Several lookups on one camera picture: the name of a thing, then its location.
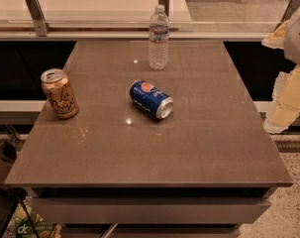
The left metal railing bracket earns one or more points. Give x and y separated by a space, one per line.
37 15

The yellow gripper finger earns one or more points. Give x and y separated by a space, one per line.
275 39
285 106

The orange lacroix can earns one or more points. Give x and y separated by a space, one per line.
57 88

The glass railing panel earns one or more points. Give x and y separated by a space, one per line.
140 10

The blue pepsi can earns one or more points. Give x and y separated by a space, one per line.
151 99

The clear plastic water bottle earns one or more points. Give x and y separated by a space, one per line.
158 38

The middle metal railing bracket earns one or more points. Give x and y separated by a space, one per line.
164 0

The green snack bag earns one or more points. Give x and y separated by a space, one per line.
28 224

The metal railing bracket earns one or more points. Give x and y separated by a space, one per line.
293 5
37 15
164 0

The right metal railing bracket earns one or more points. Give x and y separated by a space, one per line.
293 5

